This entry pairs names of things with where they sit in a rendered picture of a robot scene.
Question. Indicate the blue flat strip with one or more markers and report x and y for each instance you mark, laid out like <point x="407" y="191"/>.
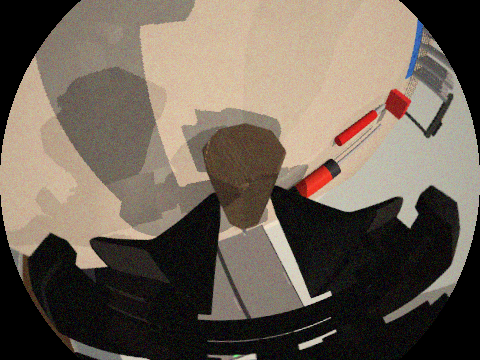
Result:
<point x="416" y="48"/>

